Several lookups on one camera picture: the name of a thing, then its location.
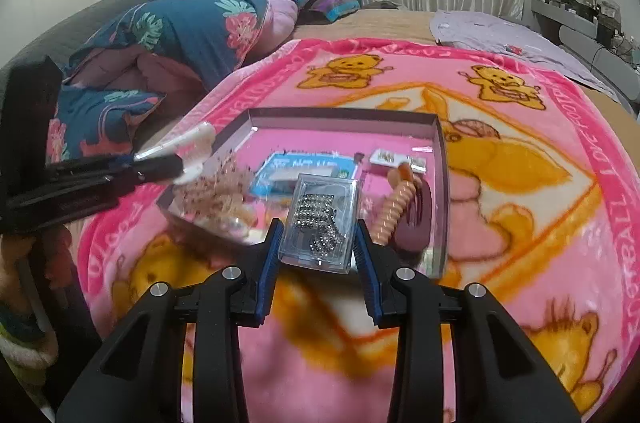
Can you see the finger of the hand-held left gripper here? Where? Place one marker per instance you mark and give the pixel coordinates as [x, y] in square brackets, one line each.
[100, 190]
[95, 165]

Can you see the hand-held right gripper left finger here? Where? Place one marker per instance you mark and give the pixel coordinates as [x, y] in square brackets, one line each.
[267, 275]

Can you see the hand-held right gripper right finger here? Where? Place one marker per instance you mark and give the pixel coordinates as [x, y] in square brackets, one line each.
[368, 275]

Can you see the maroon oval hair clip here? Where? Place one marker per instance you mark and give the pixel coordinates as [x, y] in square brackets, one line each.
[419, 223]

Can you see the clear box of rhinestone clips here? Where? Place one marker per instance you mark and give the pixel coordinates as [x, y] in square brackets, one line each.
[320, 213]

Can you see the white claw hair clip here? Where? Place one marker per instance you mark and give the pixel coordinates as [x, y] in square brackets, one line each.
[197, 143]

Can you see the earring card packet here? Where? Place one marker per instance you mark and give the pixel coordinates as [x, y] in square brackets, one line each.
[385, 156]

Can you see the shallow pink tray box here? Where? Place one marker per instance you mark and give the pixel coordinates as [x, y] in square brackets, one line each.
[325, 135]

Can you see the pink beaded hair accessory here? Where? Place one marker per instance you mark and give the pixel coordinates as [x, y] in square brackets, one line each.
[220, 188]

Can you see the small earring packet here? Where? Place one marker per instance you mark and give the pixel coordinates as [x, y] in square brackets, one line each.
[417, 164]

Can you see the pink bear printed blanket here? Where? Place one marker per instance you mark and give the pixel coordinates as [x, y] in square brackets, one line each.
[525, 213]

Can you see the blue floral quilt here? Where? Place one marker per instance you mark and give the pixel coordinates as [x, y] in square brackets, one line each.
[200, 23]

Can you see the small red packet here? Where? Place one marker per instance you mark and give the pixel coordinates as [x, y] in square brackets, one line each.
[514, 49]

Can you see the light purple sheet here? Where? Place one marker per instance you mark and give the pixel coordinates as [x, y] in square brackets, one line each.
[500, 33]

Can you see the grey shelf unit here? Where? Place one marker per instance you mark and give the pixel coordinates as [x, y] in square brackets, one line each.
[575, 28]

